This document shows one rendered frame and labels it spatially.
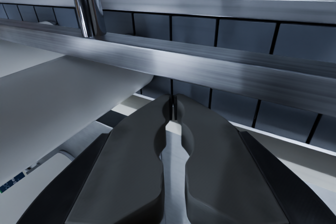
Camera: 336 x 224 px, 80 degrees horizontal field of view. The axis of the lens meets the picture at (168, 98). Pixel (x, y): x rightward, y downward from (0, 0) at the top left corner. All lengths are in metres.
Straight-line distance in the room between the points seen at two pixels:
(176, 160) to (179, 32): 0.22
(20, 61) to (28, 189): 0.26
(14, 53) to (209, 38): 0.18
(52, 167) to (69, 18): 0.29
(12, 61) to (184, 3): 0.17
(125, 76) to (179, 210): 0.34
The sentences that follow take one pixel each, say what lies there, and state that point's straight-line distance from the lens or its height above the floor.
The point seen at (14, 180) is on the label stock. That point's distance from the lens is 0.68.
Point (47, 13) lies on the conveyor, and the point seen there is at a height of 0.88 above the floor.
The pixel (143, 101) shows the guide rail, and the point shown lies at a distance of 0.19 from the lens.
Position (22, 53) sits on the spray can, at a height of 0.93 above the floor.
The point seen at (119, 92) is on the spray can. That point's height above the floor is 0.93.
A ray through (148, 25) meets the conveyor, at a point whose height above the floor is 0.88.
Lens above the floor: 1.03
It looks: 47 degrees down
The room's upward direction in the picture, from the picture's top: 132 degrees counter-clockwise
